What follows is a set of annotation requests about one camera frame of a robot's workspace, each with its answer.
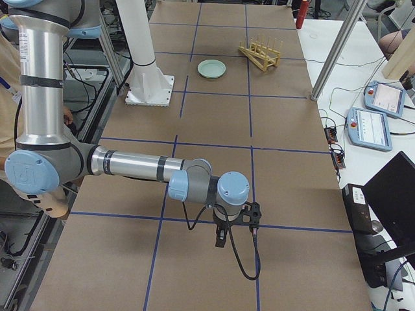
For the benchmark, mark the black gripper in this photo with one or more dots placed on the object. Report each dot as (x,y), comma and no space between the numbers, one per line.
(222,224)

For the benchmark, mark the light green plate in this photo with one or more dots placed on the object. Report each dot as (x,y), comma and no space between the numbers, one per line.
(211,69)

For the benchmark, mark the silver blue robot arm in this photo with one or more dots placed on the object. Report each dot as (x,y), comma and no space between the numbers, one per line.
(47,157)

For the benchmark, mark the orange black connector block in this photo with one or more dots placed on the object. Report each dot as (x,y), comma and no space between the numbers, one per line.
(331,132)

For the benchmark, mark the black computer box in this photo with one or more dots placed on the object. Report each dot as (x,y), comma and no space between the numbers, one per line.
(379,261)

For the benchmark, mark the person in beige clothes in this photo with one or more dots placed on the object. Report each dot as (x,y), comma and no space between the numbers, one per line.
(52,203)

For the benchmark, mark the black monitor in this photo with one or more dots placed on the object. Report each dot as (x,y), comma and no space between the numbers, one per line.
(390,194)

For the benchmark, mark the near teach pendant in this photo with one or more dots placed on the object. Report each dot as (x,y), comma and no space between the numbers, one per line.
(369,129)

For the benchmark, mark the teach pendant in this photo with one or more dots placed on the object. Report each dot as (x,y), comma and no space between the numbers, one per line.
(369,129)
(383,97)

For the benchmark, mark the wooden dish rack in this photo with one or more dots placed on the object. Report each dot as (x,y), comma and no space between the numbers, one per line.
(264,52)

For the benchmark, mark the far teach pendant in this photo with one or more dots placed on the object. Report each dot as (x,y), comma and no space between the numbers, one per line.
(383,97)

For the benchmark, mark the red cylinder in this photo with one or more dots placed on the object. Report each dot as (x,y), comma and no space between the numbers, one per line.
(302,12)

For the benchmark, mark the wooden beam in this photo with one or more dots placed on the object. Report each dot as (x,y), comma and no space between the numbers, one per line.
(398,48)

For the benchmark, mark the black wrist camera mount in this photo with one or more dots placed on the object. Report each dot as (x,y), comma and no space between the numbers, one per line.
(251,215)

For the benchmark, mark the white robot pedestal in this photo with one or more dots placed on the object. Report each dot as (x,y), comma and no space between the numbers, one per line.
(148,86)

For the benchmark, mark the aluminium frame post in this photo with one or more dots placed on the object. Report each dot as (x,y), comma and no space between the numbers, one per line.
(337,47)

